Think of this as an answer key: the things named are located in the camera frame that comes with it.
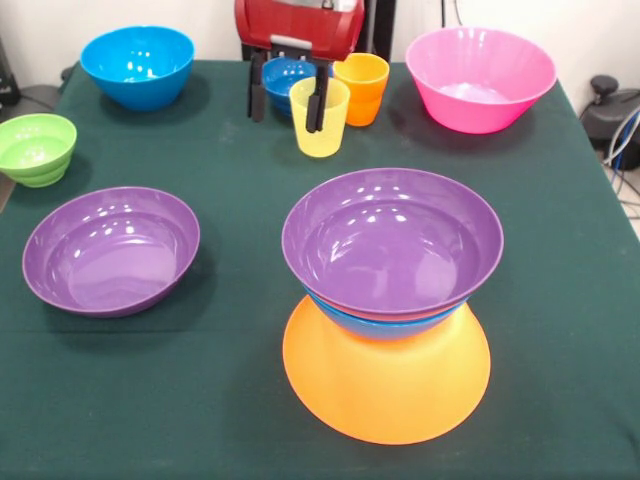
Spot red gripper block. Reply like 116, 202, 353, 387
233, 0, 367, 134

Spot yellow cup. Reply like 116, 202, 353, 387
288, 76, 352, 159

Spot orange cup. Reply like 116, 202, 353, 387
332, 52, 391, 128

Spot purple shallow bowl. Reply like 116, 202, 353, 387
21, 186, 202, 319
280, 167, 505, 317

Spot light blue bowl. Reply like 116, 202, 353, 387
79, 25, 196, 112
304, 287, 471, 342

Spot large orange bowl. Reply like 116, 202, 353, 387
282, 294, 492, 446

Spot small dark blue bowl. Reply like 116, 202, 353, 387
260, 55, 335, 117

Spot large pink bowl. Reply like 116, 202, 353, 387
404, 26, 558, 135

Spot small green bowl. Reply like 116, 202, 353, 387
0, 113, 78, 189

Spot dark green tablecloth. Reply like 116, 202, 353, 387
0, 59, 640, 480

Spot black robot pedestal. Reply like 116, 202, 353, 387
238, 0, 397, 62

